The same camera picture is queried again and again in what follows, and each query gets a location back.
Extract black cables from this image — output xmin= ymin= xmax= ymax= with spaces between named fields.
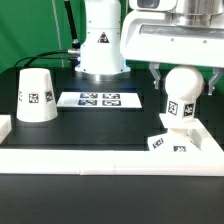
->
xmin=13 ymin=49 xmax=82 ymax=69

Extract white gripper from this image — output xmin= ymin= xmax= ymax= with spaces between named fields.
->
xmin=120 ymin=0 xmax=224 ymax=95

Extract white marker sheet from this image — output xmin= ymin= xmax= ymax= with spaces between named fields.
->
xmin=57 ymin=92 xmax=141 ymax=108

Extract white foam border frame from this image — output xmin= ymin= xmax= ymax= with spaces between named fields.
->
xmin=0 ymin=114 xmax=224 ymax=177

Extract white lamp bulb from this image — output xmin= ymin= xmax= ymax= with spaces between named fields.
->
xmin=164 ymin=65 xmax=205 ymax=137

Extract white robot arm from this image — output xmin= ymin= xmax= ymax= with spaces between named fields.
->
xmin=76 ymin=0 xmax=224 ymax=92

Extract white lamp base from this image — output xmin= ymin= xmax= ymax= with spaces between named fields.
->
xmin=147 ymin=113 xmax=199 ymax=152

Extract white lamp shade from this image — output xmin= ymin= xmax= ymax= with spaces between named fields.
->
xmin=16 ymin=68 xmax=58 ymax=123

